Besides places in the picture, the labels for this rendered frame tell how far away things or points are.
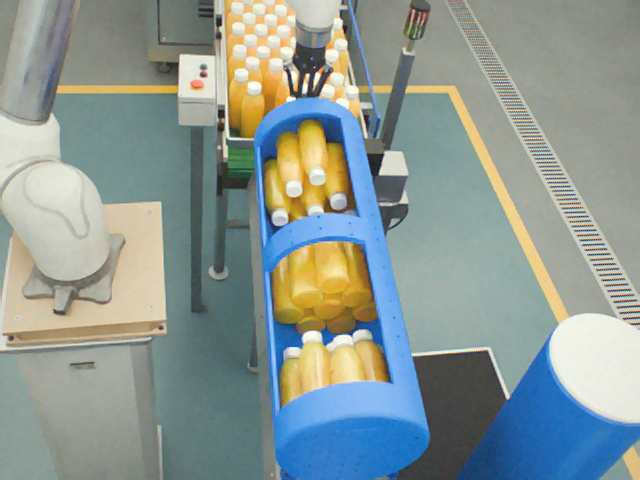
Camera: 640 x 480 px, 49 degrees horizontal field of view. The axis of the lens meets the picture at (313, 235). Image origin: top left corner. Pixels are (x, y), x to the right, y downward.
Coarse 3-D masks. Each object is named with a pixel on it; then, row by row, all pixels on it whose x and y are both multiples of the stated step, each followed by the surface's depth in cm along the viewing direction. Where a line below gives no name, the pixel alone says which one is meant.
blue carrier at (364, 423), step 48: (288, 240) 148; (336, 240) 147; (384, 240) 156; (384, 288) 141; (288, 336) 157; (336, 336) 162; (384, 336) 132; (336, 384) 123; (384, 384) 124; (288, 432) 123; (336, 432) 122; (384, 432) 124
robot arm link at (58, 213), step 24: (48, 168) 133; (72, 168) 136; (24, 192) 131; (48, 192) 131; (72, 192) 132; (96, 192) 138; (24, 216) 132; (48, 216) 130; (72, 216) 132; (96, 216) 137; (24, 240) 139; (48, 240) 133; (72, 240) 135; (96, 240) 140; (48, 264) 139; (72, 264) 140; (96, 264) 145
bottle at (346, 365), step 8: (344, 344) 136; (336, 352) 134; (344, 352) 133; (352, 352) 134; (336, 360) 133; (344, 360) 132; (352, 360) 132; (360, 360) 133; (336, 368) 132; (344, 368) 131; (352, 368) 131; (360, 368) 132; (336, 376) 131; (344, 376) 130; (352, 376) 130; (360, 376) 130
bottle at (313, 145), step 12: (312, 120) 179; (300, 132) 178; (312, 132) 176; (324, 132) 179; (300, 144) 176; (312, 144) 173; (324, 144) 174; (312, 156) 170; (324, 156) 171; (312, 168) 169; (324, 168) 171
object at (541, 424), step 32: (544, 352) 160; (544, 384) 158; (512, 416) 174; (544, 416) 160; (576, 416) 152; (480, 448) 196; (512, 448) 175; (544, 448) 165; (576, 448) 159; (608, 448) 156
